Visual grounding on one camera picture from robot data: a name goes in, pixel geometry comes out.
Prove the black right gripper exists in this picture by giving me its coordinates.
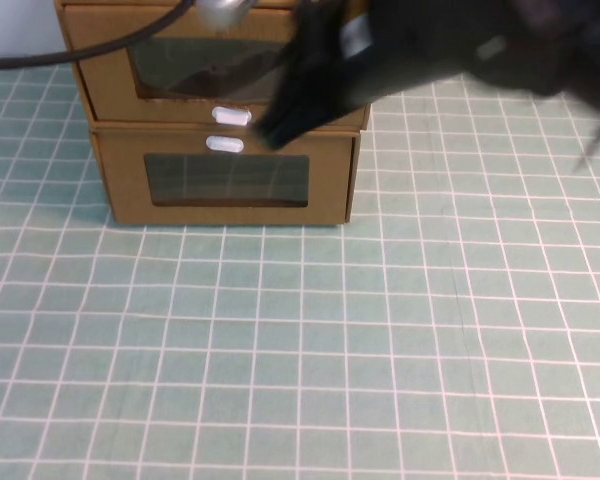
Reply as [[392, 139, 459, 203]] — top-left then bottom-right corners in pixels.
[[252, 0, 379, 151]]

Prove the cardboard drawer with curved window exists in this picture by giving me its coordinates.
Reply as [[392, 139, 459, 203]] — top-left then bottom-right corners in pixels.
[[61, 3, 382, 127]]

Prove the cardboard shell with rectangular window drawer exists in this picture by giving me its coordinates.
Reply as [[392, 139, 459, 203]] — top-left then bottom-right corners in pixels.
[[89, 118, 365, 227]]

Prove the cardboard drawer with rectangular window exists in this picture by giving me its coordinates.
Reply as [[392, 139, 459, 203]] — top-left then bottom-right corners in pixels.
[[96, 130, 355, 225]]

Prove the green white checked tablecloth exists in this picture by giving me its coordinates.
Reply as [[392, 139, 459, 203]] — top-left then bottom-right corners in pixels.
[[0, 53, 600, 480]]

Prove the cardboard shell of windowed drawer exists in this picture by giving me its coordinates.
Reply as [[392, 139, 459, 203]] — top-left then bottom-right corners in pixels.
[[53, 0, 384, 129]]

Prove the white plastic drawer handle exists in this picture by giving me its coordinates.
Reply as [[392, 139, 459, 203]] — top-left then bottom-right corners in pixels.
[[210, 105, 253, 126], [204, 134, 245, 154]]

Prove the grey silver wrist camera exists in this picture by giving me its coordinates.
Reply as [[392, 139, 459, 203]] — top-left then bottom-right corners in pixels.
[[196, 0, 255, 30]]

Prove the black cable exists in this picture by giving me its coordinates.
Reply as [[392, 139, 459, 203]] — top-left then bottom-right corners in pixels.
[[0, 0, 197, 72]]

